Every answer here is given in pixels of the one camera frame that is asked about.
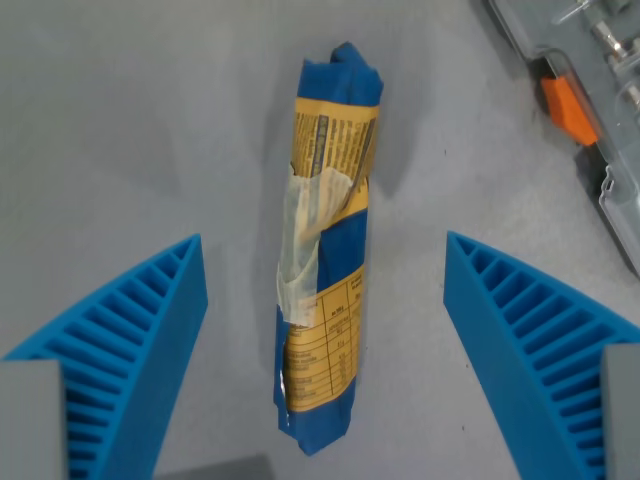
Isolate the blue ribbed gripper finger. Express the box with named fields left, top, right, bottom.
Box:
left=443, top=231, right=640, bottom=480
left=2, top=234, right=209, bottom=480

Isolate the blue bag with yellow label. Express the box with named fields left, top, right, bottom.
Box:
left=272, top=43, right=385, bottom=457

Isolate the grey transparent tool case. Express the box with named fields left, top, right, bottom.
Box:
left=482, top=0, right=640, bottom=279

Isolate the orange case latch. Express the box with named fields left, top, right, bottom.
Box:
left=539, top=74, right=600, bottom=147

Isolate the silver metal tool bit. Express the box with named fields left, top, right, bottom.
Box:
left=591, top=20, right=635, bottom=67

